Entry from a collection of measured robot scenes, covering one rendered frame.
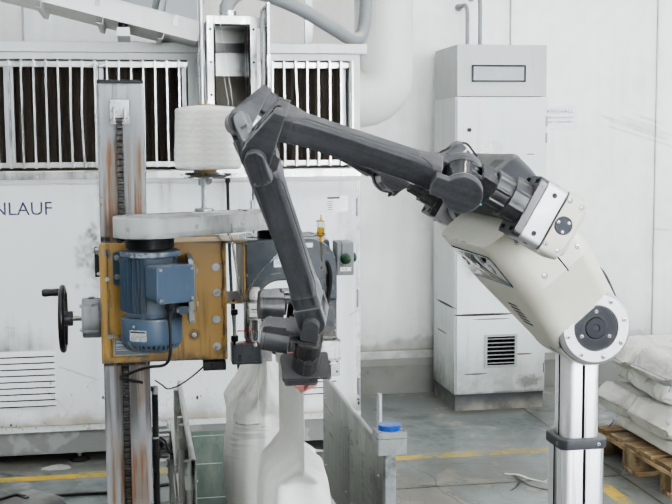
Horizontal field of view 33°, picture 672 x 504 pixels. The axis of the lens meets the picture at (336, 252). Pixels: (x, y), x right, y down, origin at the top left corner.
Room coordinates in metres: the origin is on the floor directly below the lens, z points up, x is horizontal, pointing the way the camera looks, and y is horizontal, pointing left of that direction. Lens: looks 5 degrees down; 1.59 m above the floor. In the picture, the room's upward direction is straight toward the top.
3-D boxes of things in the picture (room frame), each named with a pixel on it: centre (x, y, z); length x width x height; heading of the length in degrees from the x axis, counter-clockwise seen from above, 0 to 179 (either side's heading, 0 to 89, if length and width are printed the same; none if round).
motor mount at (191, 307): (2.87, 0.39, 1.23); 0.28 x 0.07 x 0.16; 10
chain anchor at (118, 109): (2.95, 0.56, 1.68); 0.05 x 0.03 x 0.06; 100
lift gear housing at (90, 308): (2.98, 0.65, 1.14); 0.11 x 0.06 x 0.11; 10
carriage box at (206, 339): (3.03, 0.47, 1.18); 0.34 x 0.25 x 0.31; 100
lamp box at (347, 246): (3.04, -0.02, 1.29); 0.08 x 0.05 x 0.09; 10
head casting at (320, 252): (3.13, 0.14, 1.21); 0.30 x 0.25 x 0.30; 10
